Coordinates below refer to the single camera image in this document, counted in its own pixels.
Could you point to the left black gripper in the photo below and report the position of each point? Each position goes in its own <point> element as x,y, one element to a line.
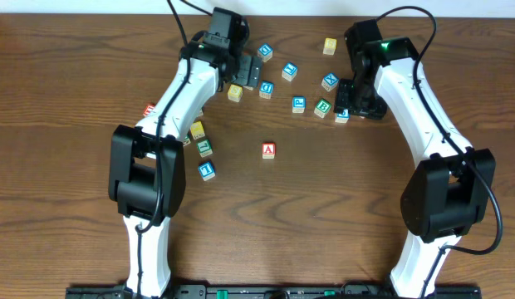
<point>245,76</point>

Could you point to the green L block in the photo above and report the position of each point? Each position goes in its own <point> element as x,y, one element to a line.
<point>204,148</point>

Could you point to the yellow K block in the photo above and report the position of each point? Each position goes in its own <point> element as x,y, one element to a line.
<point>197,130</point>

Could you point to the blue 5 block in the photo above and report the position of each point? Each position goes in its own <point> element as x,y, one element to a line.
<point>342,117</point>

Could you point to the blue X block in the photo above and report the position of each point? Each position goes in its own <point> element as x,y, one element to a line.
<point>330,81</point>

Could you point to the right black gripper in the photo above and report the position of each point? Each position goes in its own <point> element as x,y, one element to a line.
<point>375,112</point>

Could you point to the blue L block upper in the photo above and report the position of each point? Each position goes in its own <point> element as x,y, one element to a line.
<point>289,71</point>

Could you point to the blue L block near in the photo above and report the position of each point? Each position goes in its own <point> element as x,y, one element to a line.
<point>207,171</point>

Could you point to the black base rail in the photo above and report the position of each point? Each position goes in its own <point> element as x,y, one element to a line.
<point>349,290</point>

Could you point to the blue l block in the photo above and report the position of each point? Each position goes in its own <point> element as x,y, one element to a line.
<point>207,171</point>
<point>289,71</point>

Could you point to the yellow S block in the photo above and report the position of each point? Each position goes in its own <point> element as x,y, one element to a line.
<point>329,47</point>

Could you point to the green B block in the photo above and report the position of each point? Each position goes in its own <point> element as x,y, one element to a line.
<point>322,108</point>

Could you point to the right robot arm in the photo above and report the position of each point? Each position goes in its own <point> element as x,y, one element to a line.
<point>451,186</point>

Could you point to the yellow block centre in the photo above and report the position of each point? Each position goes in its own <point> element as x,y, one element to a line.
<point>235,93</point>

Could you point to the blue D block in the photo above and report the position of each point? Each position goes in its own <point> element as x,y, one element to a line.
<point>266,90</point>

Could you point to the red U block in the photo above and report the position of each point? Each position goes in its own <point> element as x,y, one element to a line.
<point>148,109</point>

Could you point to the green J block left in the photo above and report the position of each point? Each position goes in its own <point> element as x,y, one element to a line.
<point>186,141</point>

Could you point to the red A block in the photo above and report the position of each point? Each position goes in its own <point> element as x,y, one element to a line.
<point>268,150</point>

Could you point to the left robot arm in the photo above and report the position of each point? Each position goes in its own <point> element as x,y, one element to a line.
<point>147,171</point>

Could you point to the blue P block centre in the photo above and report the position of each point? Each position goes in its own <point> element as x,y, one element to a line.
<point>298,104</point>

